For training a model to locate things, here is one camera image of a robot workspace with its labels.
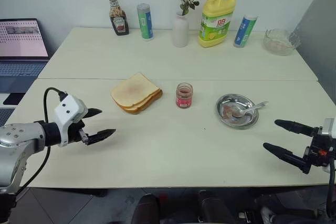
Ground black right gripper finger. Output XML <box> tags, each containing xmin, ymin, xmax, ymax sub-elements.
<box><xmin>274</xmin><ymin>119</ymin><xmax>316</xmax><ymax>138</ymax></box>
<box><xmin>262</xmin><ymin>142</ymin><xmax>313</xmax><ymax>174</ymax></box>

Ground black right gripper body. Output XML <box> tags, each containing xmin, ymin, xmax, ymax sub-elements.
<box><xmin>301</xmin><ymin>126</ymin><xmax>336</xmax><ymax>168</ymax></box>

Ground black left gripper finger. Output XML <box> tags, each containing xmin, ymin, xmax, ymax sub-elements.
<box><xmin>85</xmin><ymin>108</ymin><xmax>103</xmax><ymax>119</ymax></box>
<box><xmin>86</xmin><ymin>129</ymin><xmax>117</xmax><ymax>146</ymax></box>

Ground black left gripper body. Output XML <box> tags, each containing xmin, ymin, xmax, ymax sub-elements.
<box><xmin>67</xmin><ymin>118</ymin><xmax>90</xmax><ymax>146</ymax></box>

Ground metal spoon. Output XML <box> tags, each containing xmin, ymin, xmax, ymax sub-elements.
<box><xmin>232</xmin><ymin>100</ymin><xmax>269</xmax><ymax>118</ymax></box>

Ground toast bread slice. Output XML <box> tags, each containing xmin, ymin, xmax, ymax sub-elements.
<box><xmin>122</xmin><ymin>91</ymin><xmax>163</xmax><ymax>115</ymax></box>
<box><xmin>110</xmin><ymin>72</ymin><xmax>160</xmax><ymax>109</ymax></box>

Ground stacked bread slices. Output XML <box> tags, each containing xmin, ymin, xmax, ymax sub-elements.
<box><xmin>114</xmin><ymin>89</ymin><xmax>162</xmax><ymax>112</ymax></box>

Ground small red jam jar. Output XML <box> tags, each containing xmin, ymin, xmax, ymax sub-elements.
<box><xmin>175</xmin><ymin>82</ymin><xmax>194</xmax><ymax>109</ymax></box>

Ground black table crossbar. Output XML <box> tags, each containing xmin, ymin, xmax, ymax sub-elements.
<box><xmin>67</xmin><ymin>188</ymin><xmax>108</xmax><ymax>198</ymax></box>

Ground round metal plate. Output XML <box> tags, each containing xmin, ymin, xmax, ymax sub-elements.
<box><xmin>216</xmin><ymin>93</ymin><xmax>260</xmax><ymax>130</ymax></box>

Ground black flat phone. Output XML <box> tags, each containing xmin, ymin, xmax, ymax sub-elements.
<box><xmin>2</xmin><ymin>92</ymin><xmax>26</xmax><ymax>106</ymax></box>

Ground grey keyboard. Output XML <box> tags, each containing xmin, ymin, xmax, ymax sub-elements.
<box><xmin>0</xmin><ymin>108</ymin><xmax>14</xmax><ymax>127</ymax></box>

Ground clear glass bowl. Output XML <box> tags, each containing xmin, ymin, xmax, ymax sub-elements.
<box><xmin>263</xmin><ymin>27</ymin><xmax>301</xmax><ymax>57</ymax></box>

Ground dark rounded shape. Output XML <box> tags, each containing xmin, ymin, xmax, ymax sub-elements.
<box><xmin>130</xmin><ymin>193</ymin><xmax>161</xmax><ymax>224</ymax></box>

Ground ketchup bottle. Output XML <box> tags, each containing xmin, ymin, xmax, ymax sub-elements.
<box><xmin>106</xmin><ymin>0</ymin><xmax>130</xmax><ymax>36</ymax></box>

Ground grey open laptop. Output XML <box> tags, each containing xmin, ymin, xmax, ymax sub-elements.
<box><xmin>0</xmin><ymin>18</ymin><xmax>50</xmax><ymax>95</ymax></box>

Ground green blue cylindrical can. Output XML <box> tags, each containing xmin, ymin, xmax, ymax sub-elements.
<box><xmin>136</xmin><ymin>3</ymin><xmax>154</xmax><ymax>41</ymax></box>

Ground grey partition panel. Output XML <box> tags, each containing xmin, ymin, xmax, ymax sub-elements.
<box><xmin>290</xmin><ymin>0</ymin><xmax>336</xmax><ymax>84</ymax></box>

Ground blue white cylindrical can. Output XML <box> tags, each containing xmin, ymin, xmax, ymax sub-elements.
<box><xmin>233</xmin><ymin>14</ymin><xmax>258</xmax><ymax>49</ymax></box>

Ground white ceramic vase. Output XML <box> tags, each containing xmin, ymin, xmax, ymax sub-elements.
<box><xmin>172</xmin><ymin>11</ymin><xmax>190</xmax><ymax>48</ymax></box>

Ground yellow detergent pump bottle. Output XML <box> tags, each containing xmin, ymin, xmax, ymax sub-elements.
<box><xmin>198</xmin><ymin>0</ymin><xmax>238</xmax><ymax>48</ymax></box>

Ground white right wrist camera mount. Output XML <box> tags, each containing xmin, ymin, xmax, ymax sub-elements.
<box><xmin>322</xmin><ymin>118</ymin><xmax>336</xmax><ymax>138</ymax></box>

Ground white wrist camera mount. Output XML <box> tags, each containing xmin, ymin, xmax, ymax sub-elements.
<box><xmin>322</xmin><ymin>118</ymin><xmax>336</xmax><ymax>138</ymax></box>
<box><xmin>54</xmin><ymin>95</ymin><xmax>89</xmax><ymax>148</ymax></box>

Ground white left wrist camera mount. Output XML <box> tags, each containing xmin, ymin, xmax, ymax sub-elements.
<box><xmin>54</xmin><ymin>95</ymin><xmax>89</xmax><ymax>148</ymax></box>

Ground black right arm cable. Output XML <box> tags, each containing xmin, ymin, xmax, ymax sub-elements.
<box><xmin>325</xmin><ymin>158</ymin><xmax>336</xmax><ymax>222</ymax></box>

